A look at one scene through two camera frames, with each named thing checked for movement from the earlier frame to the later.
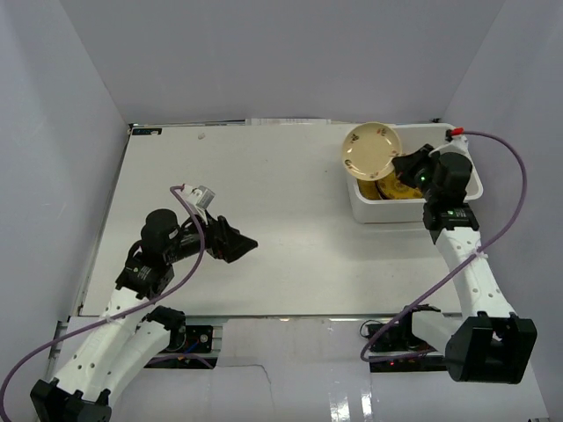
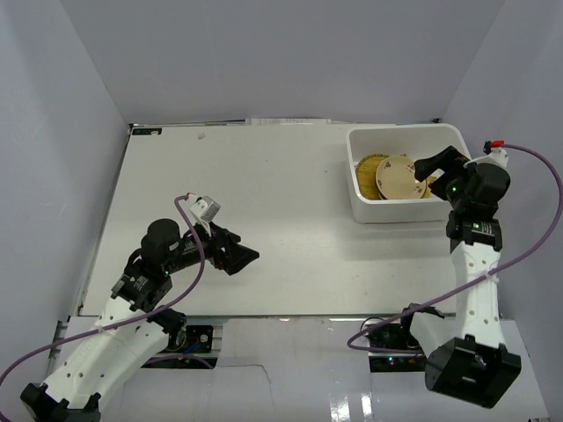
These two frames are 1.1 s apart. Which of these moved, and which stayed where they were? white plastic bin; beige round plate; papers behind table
Moved: beige round plate
Stayed: papers behind table; white plastic bin
